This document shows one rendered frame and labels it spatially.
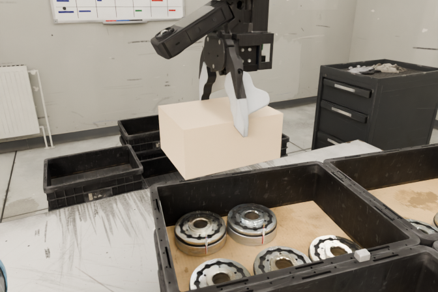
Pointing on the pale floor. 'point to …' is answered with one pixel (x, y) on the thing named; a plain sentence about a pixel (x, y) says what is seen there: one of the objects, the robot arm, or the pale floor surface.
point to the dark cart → (375, 105)
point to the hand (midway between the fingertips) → (218, 122)
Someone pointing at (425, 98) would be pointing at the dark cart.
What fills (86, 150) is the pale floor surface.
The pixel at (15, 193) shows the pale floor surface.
